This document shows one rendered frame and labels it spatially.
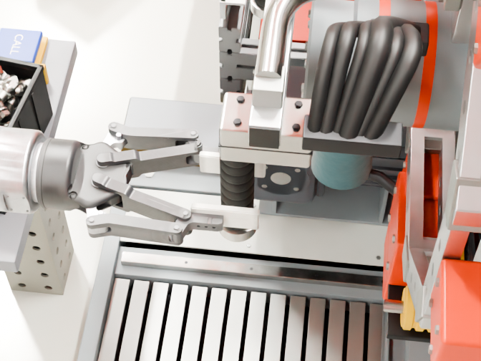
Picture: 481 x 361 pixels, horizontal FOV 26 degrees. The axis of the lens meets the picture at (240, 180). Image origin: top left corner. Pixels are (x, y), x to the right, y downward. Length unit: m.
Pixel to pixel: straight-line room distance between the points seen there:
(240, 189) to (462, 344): 0.28
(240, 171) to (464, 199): 0.24
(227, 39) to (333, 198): 0.36
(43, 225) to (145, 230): 0.75
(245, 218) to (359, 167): 0.45
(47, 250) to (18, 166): 0.79
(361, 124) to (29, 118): 0.73
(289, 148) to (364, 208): 1.00
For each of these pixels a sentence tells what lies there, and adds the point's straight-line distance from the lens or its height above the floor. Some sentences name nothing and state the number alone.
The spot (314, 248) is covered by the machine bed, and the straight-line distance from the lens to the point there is 1.94.
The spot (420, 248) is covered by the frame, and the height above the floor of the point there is 0.62.
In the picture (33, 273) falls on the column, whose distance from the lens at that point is 1.95.
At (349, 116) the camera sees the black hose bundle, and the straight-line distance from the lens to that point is 0.94.
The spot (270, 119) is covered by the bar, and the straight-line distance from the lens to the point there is 0.95.
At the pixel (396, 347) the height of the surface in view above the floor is 0.15.
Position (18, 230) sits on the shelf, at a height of 0.45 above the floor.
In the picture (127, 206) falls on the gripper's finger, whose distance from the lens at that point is 1.09.
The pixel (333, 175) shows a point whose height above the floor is 0.52.
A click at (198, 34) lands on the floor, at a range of 2.37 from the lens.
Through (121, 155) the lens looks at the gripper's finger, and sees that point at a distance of 1.10.
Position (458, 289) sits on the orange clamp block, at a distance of 0.98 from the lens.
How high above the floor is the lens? 1.72
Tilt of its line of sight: 55 degrees down
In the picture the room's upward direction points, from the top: straight up
